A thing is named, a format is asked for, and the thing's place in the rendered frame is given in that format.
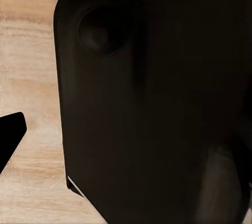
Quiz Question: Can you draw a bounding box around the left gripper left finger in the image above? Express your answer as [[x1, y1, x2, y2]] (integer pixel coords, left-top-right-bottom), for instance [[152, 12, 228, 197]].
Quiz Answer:
[[0, 112, 27, 173]]

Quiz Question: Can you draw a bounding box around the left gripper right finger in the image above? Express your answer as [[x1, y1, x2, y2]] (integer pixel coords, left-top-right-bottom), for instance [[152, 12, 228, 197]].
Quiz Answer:
[[236, 111, 252, 153]]

